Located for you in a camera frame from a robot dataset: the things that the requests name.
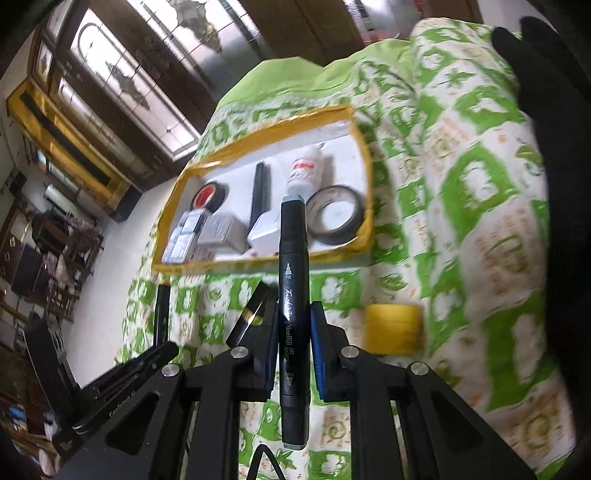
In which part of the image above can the gold framed cabinet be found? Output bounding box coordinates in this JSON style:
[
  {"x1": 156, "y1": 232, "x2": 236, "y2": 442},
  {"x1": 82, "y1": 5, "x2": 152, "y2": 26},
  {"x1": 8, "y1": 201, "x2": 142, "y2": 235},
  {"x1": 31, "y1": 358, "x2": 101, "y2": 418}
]
[{"x1": 7, "y1": 78, "x2": 132, "y2": 215}]

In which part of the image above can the white foam tray yellow taped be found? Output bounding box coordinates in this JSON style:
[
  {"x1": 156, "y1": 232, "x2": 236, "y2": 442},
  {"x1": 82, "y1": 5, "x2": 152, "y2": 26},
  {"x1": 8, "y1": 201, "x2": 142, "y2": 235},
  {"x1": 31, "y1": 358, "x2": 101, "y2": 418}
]
[{"x1": 152, "y1": 105, "x2": 374, "y2": 277}]

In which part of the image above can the black marker with gold band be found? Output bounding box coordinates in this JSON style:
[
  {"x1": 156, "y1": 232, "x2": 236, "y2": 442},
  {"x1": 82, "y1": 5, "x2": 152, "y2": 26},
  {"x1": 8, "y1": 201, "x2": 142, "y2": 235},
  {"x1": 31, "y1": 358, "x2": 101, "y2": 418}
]
[{"x1": 229, "y1": 281, "x2": 270, "y2": 347}]

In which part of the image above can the white bottle red label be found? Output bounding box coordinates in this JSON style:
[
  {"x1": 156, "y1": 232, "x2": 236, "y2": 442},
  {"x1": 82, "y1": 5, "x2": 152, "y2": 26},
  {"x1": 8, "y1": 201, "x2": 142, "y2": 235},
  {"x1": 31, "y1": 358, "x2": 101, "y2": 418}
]
[{"x1": 285, "y1": 144, "x2": 324, "y2": 197}]

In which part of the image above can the grey white cardboard box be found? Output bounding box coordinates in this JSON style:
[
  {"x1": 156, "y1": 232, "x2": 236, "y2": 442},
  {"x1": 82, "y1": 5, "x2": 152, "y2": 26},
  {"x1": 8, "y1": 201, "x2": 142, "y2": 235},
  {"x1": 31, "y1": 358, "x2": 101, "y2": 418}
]
[{"x1": 198, "y1": 215, "x2": 247, "y2": 254}]

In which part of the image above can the black cable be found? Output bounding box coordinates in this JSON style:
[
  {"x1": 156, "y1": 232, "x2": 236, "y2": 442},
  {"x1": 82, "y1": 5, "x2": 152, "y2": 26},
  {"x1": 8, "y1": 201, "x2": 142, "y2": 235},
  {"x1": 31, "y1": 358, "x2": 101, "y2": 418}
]
[{"x1": 245, "y1": 443, "x2": 288, "y2": 480}]

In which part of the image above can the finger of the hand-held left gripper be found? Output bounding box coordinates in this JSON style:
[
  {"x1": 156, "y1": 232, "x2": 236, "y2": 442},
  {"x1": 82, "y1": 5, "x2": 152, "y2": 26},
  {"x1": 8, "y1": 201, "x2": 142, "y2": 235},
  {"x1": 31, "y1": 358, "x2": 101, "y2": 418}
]
[{"x1": 81, "y1": 342, "x2": 179, "y2": 403}]

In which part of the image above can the brown wooden cabinet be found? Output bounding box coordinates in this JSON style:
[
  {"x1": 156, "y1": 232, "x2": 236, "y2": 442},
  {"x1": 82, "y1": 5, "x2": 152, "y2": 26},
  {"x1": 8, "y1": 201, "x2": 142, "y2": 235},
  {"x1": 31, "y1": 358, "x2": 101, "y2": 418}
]
[{"x1": 240, "y1": 0, "x2": 481, "y2": 70}]

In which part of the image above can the black speaker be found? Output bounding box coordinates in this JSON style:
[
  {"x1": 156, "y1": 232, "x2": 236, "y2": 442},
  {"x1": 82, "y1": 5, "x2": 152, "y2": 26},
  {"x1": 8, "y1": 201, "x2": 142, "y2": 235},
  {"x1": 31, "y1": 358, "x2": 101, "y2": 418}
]
[{"x1": 110, "y1": 187, "x2": 143, "y2": 223}]

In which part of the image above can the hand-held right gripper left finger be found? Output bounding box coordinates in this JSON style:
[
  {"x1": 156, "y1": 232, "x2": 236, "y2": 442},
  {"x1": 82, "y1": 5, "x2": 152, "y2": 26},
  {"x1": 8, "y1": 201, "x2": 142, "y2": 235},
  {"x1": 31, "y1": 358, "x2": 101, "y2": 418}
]
[{"x1": 55, "y1": 299, "x2": 280, "y2": 480}]

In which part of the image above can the yellow tape roll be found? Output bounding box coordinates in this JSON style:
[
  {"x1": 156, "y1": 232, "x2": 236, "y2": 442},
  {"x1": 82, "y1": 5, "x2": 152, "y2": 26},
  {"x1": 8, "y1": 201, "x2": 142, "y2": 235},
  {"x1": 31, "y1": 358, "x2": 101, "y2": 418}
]
[{"x1": 365, "y1": 305, "x2": 424, "y2": 356}]

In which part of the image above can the white air conditioner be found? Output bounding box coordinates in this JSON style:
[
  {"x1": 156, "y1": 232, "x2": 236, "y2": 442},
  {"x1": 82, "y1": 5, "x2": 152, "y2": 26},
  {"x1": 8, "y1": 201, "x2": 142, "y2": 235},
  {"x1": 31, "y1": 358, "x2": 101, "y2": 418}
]
[{"x1": 44, "y1": 185, "x2": 84, "y2": 208}]

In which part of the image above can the white wall switch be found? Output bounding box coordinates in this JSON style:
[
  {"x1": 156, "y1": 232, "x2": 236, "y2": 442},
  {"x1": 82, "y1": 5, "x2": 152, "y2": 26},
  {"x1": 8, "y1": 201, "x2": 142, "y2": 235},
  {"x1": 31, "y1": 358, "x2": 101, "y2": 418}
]
[{"x1": 247, "y1": 210, "x2": 283, "y2": 254}]

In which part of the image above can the black grey capped marker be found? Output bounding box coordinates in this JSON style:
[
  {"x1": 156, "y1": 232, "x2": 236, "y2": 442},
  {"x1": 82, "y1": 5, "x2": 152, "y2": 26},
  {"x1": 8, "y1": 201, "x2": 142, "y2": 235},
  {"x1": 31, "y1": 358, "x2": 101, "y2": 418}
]
[{"x1": 278, "y1": 195, "x2": 311, "y2": 450}]

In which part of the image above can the small box with red label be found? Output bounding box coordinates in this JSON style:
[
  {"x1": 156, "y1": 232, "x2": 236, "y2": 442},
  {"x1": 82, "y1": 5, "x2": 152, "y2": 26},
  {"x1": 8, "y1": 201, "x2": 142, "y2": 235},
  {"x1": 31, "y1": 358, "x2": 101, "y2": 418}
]
[{"x1": 161, "y1": 232, "x2": 198, "y2": 265}]

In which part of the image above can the green printed blanket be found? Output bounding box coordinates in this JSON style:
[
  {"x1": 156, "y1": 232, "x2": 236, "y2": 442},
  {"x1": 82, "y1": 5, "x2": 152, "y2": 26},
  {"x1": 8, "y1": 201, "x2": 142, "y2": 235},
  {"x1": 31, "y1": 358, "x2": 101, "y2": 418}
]
[{"x1": 113, "y1": 18, "x2": 578, "y2": 480}]

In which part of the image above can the black tape roll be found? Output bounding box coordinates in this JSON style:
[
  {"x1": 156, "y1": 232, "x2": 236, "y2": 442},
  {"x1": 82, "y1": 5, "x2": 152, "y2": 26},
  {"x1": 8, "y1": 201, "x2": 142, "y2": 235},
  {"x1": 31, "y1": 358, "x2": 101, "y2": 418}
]
[{"x1": 305, "y1": 185, "x2": 365, "y2": 245}]

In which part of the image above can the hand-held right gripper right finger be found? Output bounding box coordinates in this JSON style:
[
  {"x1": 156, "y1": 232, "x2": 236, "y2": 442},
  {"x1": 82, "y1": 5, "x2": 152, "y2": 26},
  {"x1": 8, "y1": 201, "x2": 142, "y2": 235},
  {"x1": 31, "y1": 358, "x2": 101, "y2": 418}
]
[{"x1": 309, "y1": 301, "x2": 536, "y2": 480}]

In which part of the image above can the small white blue box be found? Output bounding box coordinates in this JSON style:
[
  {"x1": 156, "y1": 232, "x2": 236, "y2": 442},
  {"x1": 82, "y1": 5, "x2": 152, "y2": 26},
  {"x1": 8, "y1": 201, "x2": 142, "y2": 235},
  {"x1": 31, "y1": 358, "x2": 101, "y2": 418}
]
[{"x1": 178, "y1": 210, "x2": 208, "y2": 235}]

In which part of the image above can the red tape roll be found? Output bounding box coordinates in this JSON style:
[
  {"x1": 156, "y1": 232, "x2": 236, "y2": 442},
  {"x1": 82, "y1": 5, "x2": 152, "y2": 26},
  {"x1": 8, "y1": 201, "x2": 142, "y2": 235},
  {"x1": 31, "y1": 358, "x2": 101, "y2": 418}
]
[{"x1": 190, "y1": 182, "x2": 230, "y2": 215}]

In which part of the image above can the stained glass wooden door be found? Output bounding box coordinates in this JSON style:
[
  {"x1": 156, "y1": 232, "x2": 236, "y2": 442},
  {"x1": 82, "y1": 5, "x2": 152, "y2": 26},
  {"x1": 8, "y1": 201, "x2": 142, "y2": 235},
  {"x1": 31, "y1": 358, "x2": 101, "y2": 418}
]
[{"x1": 28, "y1": 0, "x2": 264, "y2": 190}]

